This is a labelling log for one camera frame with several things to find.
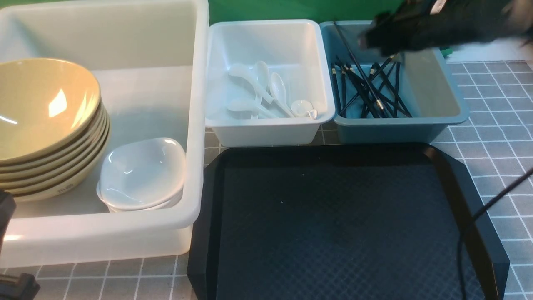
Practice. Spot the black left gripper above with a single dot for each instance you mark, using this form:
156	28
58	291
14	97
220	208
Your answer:
13	287

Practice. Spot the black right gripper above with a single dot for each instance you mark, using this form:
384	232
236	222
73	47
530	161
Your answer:
423	24

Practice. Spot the black chopstick gold band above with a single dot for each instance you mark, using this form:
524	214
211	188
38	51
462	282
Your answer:
378	105

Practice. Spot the white square dish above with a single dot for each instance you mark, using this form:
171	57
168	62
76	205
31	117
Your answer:
143	174
101	197
169	203

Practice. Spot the yellow noodle bowl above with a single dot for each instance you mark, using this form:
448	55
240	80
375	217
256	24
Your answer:
44	103

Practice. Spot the white ceramic soup spoon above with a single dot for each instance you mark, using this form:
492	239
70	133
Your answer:
240	105

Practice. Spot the bottom stacked yellow bowl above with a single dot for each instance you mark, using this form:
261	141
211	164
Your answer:
65	181

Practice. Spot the blue-grey plastic bin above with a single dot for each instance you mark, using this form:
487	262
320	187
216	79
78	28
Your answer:
426	86

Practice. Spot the small white plastic bin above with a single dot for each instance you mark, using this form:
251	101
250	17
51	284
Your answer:
292	48

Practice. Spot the white square dish in bin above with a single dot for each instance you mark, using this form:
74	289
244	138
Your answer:
101	197

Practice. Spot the small white spoon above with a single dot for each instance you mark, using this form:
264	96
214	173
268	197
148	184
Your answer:
304	108

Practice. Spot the white spoon right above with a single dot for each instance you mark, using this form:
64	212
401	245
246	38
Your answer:
278	92

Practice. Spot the white spoon middle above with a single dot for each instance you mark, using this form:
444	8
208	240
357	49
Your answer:
262	73

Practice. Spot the white spoon left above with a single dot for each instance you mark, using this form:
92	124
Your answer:
242	71

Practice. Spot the black plastic serving tray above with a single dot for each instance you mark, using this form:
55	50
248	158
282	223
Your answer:
336	222

